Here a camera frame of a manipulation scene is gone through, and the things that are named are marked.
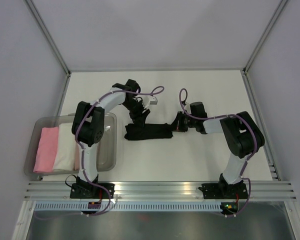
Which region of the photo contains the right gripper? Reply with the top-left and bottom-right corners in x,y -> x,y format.
167,111 -> 197,132

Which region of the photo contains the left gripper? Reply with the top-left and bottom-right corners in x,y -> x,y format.
121,99 -> 151,129

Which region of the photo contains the black t-shirt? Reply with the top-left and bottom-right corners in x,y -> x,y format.
124,123 -> 173,141

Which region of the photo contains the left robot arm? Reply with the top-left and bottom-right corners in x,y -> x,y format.
70,79 -> 150,200

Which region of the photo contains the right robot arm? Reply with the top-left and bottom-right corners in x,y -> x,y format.
171,101 -> 265,198

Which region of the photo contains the clear plastic bin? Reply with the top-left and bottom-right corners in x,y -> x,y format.
23,113 -> 117,179

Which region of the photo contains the light pink rolled t-shirt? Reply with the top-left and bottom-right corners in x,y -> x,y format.
74,145 -> 81,171

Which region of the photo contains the white rolled t-shirt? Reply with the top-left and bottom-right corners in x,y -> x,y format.
52,123 -> 77,172

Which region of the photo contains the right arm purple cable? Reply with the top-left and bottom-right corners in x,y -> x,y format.
178,87 -> 258,221

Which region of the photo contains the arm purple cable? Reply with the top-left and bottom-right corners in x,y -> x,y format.
178,87 -> 258,221
74,85 -> 166,191

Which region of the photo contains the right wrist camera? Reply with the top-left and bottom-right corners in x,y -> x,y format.
182,102 -> 191,114

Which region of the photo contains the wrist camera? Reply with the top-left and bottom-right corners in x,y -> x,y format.
182,102 -> 191,114
142,95 -> 158,108

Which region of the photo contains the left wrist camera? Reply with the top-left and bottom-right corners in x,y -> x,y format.
142,95 -> 158,108

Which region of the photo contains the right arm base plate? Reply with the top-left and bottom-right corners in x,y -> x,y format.
198,183 -> 249,200

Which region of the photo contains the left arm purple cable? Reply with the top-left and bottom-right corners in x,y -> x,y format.
74,85 -> 166,191

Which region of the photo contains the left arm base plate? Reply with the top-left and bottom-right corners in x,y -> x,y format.
69,183 -> 109,200

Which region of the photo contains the slotted cable duct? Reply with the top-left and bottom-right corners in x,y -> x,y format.
34,201 -> 230,212

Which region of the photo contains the left aluminium frame post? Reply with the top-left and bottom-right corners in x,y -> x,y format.
23,0 -> 71,77

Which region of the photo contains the aluminium frame post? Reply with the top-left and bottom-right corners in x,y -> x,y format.
23,0 -> 71,77
241,0 -> 290,75

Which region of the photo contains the aluminium mounting rail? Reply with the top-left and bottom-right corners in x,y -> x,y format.
23,181 -> 297,202

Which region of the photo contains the right aluminium frame post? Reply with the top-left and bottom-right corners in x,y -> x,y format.
241,0 -> 290,75

